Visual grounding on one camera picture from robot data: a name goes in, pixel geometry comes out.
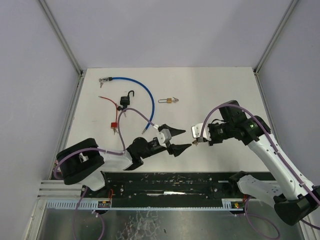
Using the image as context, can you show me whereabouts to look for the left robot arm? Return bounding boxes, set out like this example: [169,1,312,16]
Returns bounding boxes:
[53,124,191,191]

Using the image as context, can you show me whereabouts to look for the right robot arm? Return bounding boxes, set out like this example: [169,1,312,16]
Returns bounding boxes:
[191,100,320,226]

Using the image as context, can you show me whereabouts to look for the long shackle brass padlock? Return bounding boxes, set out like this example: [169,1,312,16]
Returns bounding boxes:
[158,98,172,104]

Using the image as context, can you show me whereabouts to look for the silver keys of long padlock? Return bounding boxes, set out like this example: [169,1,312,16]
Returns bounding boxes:
[172,97,179,103]

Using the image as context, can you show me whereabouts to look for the black padlock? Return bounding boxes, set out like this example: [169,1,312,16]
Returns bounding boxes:
[119,90,135,108]

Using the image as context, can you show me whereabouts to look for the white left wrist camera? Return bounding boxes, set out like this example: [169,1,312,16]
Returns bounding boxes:
[156,128,172,147]

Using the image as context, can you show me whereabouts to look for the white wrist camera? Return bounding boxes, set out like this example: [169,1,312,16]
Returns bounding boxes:
[156,128,172,147]
[191,122,210,143]

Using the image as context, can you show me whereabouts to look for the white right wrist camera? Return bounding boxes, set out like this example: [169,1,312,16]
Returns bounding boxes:
[191,122,210,143]

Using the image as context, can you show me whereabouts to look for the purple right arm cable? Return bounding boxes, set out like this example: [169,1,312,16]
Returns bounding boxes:
[201,104,320,230]

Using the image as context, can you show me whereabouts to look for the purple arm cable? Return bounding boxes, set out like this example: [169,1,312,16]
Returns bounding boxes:
[201,104,320,230]
[52,107,159,181]

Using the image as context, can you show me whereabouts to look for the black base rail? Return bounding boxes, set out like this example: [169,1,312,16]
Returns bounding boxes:
[85,172,249,200]

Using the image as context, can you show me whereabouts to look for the red cable padlock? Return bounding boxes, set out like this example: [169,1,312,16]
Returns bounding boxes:
[98,95,119,130]

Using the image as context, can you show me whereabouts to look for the blue cable lock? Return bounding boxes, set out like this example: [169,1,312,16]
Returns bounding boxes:
[98,76,156,134]

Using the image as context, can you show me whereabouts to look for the keys of blue cable lock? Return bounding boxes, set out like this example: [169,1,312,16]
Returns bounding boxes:
[99,78,105,88]

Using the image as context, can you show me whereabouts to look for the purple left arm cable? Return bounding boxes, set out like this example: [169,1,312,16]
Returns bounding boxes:
[52,107,159,181]

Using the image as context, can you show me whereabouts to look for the left aluminium frame post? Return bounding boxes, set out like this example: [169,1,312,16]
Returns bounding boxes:
[36,0,83,76]

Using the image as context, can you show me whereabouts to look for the aluminium frame post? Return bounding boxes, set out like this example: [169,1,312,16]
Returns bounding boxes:
[253,0,300,76]
[36,0,83,76]

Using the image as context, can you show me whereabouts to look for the right aluminium frame post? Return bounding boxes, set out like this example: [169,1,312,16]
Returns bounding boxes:
[253,0,300,76]

